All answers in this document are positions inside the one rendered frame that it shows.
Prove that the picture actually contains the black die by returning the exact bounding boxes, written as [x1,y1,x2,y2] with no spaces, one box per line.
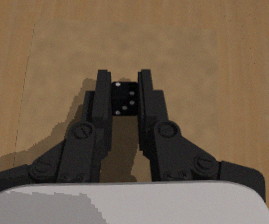
[111,82,138,116]

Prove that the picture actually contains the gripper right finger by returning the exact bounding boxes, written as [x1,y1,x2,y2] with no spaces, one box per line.
[137,69,266,204]

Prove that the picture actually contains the tan mat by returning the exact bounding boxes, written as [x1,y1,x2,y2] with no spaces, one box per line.
[14,19,219,183]

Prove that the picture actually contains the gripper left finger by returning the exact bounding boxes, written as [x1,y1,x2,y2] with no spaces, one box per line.
[0,70,113,192]

